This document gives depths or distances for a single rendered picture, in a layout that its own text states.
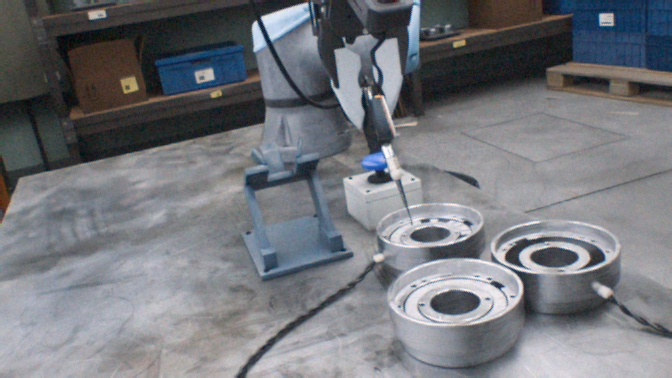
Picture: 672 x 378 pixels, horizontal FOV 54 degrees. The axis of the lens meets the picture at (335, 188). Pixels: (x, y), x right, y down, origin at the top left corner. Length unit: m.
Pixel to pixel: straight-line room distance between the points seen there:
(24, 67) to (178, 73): 0.88
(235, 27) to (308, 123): 3.55
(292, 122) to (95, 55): 2.98
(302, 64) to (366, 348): 0.57
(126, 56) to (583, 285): 3.59
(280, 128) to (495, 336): 0.63
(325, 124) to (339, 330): 0.53
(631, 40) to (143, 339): 4.18
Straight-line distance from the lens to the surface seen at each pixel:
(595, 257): 0.60
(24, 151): 4.61
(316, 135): 1.03
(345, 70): 0.68
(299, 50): 1.02
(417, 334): 0.50
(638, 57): 4.57
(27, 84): 4.29
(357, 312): 0.59
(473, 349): 0.50
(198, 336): 0.61
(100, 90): 3.99
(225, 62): 4.06
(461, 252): 0.61
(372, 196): 0.73
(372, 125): 0.68
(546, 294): 0.56
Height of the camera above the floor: 1.10
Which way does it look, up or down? 20 degrees down
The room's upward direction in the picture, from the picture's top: 9 degrees counter-clockwise
